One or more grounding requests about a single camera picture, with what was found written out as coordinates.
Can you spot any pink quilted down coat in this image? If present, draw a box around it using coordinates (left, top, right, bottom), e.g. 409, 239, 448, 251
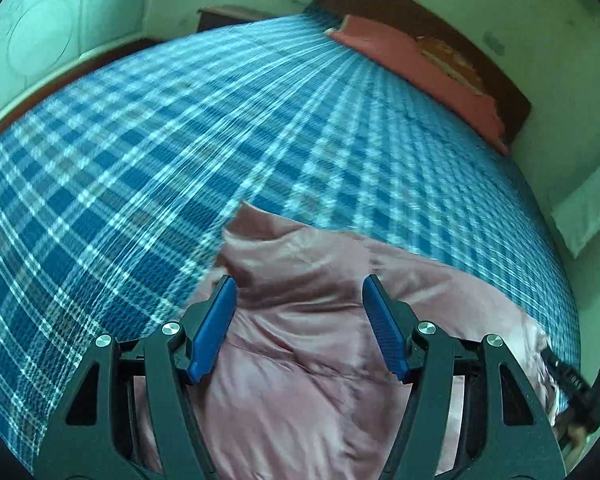
188, 204, 558, 479

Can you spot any blue plaid bed cover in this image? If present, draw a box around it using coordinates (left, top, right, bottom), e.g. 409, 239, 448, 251
0, 10, 581, 467

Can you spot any red pillow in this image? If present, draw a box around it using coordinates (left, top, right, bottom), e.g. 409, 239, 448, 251
326, 15, 508, 155

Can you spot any white sliding-door wardrobe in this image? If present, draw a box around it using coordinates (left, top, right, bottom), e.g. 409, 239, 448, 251
0, 0, 145, 111

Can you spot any dark wooden nightstand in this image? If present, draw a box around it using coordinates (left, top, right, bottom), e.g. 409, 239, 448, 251
197, 6, 275, 32

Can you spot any dark wooden headboard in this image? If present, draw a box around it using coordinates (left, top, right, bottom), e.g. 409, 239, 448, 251
312, 0, 531, 144

